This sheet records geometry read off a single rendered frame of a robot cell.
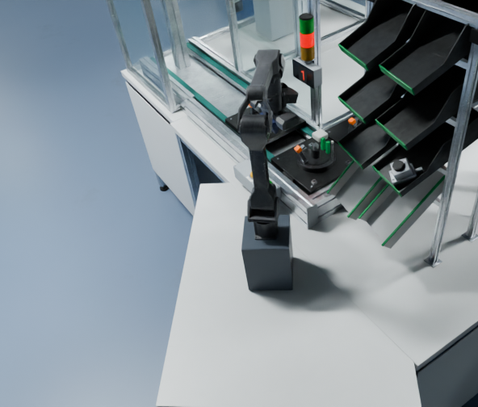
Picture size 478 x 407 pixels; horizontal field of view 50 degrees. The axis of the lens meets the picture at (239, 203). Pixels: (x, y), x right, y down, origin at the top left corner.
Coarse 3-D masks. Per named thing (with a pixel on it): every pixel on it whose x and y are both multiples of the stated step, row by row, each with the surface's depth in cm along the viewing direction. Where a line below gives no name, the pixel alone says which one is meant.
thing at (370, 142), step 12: (372, 120) 157; (348, 132) 157; (360, 132) 157; (372, 132) 155; (384, 132) 152; (348, 144) 157; (360, 144) 155; (372, 144) 152; (384, 144) 150; (360, 156) 152; (372, 156) 148
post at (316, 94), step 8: (312, 0) 170; (312, 8) 172; (320, 16) 176; (320, 24) 178; (320, 32) 180; (320, 40) 182; (320, 48) 184; (320, 56) 186; (320, 64) 188; (320, 88) 195; (312, 96) 198; (320, 96) 197; (312, 104) 200; (320, 104) 200; (312, 112) 203; (320, 112) 202; (312, 120) 206; (320, 120) 205
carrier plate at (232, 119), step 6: (246, 108) 219; (246, 114) 216; (228, 120) 214; (234, 120) 213; (300, 120) 208; (234, 126) 211; (294, 126) 205; (300, 126) 207; (282, 132) 204; (288, 132) 205; (270, 138) 202; (276, 138) 203
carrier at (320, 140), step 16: (304, 144) 197; (320, 144) 195; (336, 144) 194; (272, 160) 192; (288, 160) 191; (320, 160) 186; (336, 160) 188; (304, 176) 183; (320, 176) 182; (336, 176) 181
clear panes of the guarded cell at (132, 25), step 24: (120, 0) 235; (192, 0) 274; (216, 0) 281; (336, 0) 297; (360, 0) 280; (120, 24) 252; (144, 24) 222; (192, 24) 281; (216, 24) 290; (144, 48) 238; (168, 48) 282; (144, 72) 256
